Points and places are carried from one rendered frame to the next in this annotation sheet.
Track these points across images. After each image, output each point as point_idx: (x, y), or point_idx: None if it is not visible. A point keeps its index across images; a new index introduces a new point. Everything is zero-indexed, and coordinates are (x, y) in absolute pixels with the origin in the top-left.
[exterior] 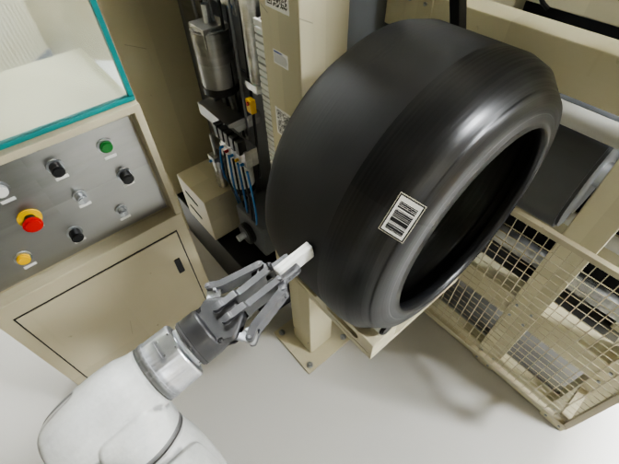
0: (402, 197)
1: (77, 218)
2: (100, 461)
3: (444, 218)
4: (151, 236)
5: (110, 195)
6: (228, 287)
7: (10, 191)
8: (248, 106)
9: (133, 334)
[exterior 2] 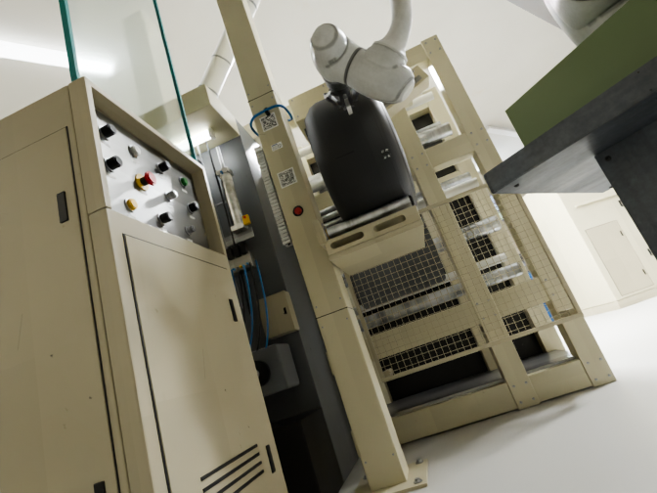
0: None
1: (164, 211)
2: (346, 36)
3: None
4: (212, 256)
5: (183, 214)
6: (332, 98)
7: (138, 157)
8: (244, 219)
9: (205, 380)
